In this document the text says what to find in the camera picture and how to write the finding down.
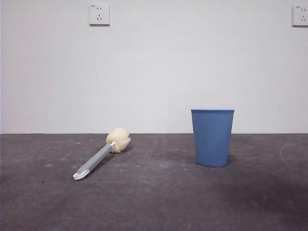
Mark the blue ribbed plastic cup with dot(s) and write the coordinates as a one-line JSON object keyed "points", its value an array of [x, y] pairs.
{"points": [[211, 139]]}

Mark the white wall socket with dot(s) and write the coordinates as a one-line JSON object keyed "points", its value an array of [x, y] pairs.
{"points": [[99, 14], [300, 15]]}

